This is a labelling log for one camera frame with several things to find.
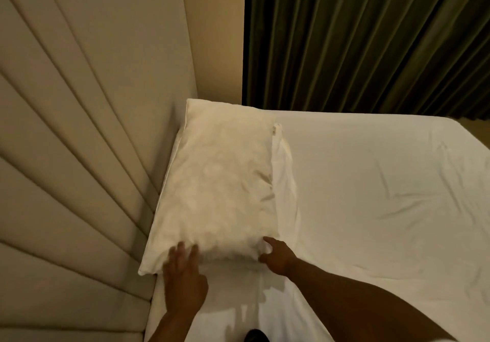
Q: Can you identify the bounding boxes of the dark green curtain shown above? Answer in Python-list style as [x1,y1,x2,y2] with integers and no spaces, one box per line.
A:
[242,0,490,121]

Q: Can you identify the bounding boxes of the person's left forearm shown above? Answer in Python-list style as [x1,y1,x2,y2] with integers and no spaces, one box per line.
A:
[147,307,204,342]

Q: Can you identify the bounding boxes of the bed with white sheet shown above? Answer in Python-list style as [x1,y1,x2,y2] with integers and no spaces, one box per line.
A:
[144,109,490,342]

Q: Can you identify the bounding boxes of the person's left hand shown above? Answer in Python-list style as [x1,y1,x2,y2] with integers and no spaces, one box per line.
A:
[162,241,210,315]

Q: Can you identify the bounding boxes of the white pillow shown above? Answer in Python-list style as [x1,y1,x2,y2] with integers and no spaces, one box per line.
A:
[138,98,299,277]

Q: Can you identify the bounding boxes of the person's right hand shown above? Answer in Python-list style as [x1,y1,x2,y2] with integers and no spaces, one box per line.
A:
[258,237,304,278]

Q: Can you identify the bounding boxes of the person's dark clothing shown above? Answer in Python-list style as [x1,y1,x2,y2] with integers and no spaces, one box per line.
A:
[245,329,277,342]

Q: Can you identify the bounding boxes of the beige padded headboard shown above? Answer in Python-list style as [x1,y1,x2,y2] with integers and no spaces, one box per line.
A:
[0,0,198,342]

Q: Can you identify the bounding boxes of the person's right forearm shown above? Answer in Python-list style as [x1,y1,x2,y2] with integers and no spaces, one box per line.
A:
[290,258,457,342]

